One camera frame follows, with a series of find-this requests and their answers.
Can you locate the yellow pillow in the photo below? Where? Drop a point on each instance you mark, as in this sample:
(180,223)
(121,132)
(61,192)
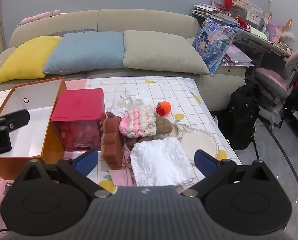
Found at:
(24,60)

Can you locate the clear plastic folders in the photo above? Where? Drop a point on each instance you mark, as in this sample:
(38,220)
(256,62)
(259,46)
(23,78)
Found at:
(235,55)

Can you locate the white crinkled cloth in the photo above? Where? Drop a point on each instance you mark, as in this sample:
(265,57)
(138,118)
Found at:
(159,160)

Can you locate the orange cardboard box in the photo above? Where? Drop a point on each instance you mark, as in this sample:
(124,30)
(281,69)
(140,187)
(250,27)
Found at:
(51,152)

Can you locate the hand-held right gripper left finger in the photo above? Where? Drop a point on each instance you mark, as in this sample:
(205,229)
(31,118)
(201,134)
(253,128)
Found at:
(85,161)

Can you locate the brown bread plush toy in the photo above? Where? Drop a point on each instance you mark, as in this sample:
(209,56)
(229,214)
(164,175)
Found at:
(112,145)

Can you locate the blue pillow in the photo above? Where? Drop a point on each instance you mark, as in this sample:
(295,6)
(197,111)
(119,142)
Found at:
(84,52)

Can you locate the beige sofa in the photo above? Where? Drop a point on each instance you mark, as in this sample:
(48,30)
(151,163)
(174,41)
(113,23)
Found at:
(144,20)

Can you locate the pink plush toy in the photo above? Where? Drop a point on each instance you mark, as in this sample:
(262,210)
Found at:
(39,17)

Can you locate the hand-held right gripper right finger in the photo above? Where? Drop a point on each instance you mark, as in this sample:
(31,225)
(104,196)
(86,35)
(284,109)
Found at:
(205,163)

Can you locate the brown fluffy hair wrap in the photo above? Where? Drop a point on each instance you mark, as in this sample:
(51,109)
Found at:
(164,127)

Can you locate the pink satin cloth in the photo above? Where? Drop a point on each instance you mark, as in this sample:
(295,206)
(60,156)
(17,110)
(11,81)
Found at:
(127,152)

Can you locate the black backpack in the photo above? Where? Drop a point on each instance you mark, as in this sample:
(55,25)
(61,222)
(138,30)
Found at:
(241,115)

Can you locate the grey striped cloth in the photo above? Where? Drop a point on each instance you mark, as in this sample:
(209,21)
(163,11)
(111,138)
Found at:
(74,31)

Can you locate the red box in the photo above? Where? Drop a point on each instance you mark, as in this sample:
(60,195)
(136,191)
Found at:
(79,105)

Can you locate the pink and white knit pouch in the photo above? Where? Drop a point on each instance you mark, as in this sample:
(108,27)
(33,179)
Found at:
(136,121)

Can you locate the crochet orange toy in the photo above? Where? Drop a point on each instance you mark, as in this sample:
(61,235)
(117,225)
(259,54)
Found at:
(165,107)

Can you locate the checked lemon print tablecloth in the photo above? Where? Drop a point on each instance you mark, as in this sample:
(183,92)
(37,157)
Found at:
(164,90)

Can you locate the pink and grey chair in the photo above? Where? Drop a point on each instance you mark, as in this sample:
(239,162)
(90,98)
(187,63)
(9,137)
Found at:
(271,80)

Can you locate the beige pillow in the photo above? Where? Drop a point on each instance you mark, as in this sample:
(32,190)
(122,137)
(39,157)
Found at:
(161,52)

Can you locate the cluttered desk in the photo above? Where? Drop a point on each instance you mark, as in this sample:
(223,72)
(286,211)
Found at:
(239,7)

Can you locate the clear plastic bag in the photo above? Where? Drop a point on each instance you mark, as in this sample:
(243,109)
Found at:
(126,102)

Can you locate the purple unicorn bag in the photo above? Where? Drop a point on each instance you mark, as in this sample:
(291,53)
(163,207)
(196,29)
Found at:
(276,27)

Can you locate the printed cartoon pillow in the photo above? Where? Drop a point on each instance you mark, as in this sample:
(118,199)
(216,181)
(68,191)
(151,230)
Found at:
(214,45)

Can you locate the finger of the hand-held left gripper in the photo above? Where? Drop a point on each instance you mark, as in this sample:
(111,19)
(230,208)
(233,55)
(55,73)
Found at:
(16,120)

